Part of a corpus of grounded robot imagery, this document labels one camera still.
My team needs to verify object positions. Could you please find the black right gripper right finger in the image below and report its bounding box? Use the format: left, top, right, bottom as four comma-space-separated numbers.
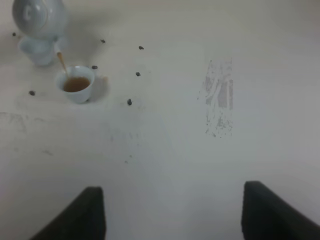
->
241, 181, 320, 240

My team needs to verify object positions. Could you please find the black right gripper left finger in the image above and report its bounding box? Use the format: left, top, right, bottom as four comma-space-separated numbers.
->
32, 187, 107, 240

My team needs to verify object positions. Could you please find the pale blue porcelain teapot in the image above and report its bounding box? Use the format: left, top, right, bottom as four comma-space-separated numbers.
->
12, 0, 69, 53

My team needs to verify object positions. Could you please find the pale blue near teacup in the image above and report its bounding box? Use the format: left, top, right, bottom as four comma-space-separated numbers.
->
54, 66, 95, 104

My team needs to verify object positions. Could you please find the pale blue teacup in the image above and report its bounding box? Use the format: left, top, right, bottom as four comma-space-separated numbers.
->
54, 66, 95, 104
18, 36, 54, 67

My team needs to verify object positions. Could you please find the pale blue far teacup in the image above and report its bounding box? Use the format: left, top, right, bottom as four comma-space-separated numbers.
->
18, 36, 54, 67

